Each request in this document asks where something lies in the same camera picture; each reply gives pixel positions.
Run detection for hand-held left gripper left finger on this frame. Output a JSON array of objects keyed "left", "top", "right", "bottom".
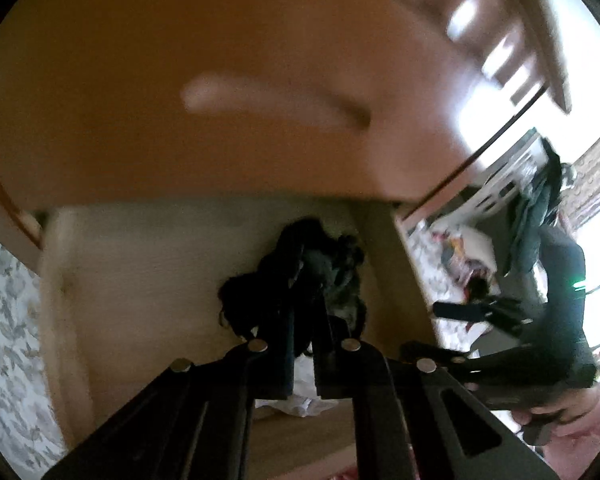
[{"left": 42, "top": 305, "right": 296, "bottom": 480}]

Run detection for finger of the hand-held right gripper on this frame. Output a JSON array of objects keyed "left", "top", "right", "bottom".
[
  {"left": 431, "top": 296, "right": 527, "bottom": 337},
  {"left": 399, "top": 341, "right": 487, "bottom": 377}
]

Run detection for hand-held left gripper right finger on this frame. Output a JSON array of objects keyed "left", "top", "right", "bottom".
[{"left": 312, "top": 304, "right": 562, "bottom": 480}]

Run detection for black lace underwear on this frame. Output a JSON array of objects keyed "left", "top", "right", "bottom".
[{"left": 216, "top": 216, "right": 369, "bottom": 357}]

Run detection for wooden drawer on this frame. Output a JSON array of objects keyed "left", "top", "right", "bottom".
[{"left": 36, "top": 199, "right": 447, "bottom": 480}]

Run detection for person's right forearm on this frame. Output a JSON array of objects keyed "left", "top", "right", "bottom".
[{"left": 542, "top": 382, "right": 600, "bottom": 473}]

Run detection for person's right hand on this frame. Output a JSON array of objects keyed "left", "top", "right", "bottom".
[{"left": 511, "top": 384, "right": 600, "bottom": 429}]

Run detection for white cloth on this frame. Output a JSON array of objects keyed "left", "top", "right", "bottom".
[{"left": 254, "top": 360, "right": 342, "bottom": 419}]

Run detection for teal clothes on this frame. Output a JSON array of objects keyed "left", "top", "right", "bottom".
[{"left": 499, "top": 139, "right": 577, "bottom": 282}]

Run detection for grey floral bed sheet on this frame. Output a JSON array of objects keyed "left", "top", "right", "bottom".
[{"left": 0, "top": 220, "right": 487, "bottom": 472}]

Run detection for brown wooden nightstand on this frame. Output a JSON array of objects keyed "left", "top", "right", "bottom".
[{"left": 0, "top": 0, "right": 574, "bottom": 272}]

